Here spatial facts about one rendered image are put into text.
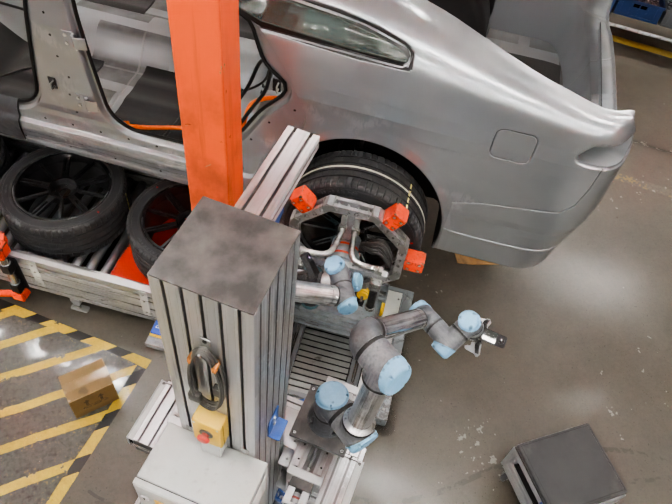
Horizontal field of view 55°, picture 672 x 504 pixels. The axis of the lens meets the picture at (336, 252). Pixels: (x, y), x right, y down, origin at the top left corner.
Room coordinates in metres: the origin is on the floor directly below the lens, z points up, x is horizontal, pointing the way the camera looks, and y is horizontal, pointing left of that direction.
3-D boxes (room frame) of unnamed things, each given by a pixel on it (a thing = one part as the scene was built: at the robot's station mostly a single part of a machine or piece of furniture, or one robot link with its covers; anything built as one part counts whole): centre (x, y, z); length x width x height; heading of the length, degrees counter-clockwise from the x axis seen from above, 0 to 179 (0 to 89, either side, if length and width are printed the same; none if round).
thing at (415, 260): (1.84, -0.36, 0.85); 0.09 x 0.08 x 0.07; 83
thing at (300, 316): (2.04, -0.06, 0.13); 0.50 x 0.36 x 0.10; 83
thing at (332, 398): (1.03, -0.07, 0.98); 0.13 x 0.12 x 0.14; 44
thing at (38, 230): (2.26, 1.51, 0.39); 0.66 x 0.66 x 0.24
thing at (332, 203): (1.87, -0.05, 0.85); 0.54 x 0.07 x 0.54; 83
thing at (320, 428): (1.03, -0.07, 0.87); 0.15 x 0.15 x 0.10
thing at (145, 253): (2.17, 0.79, 0.39); 0.66 x 0.66 x 0.24
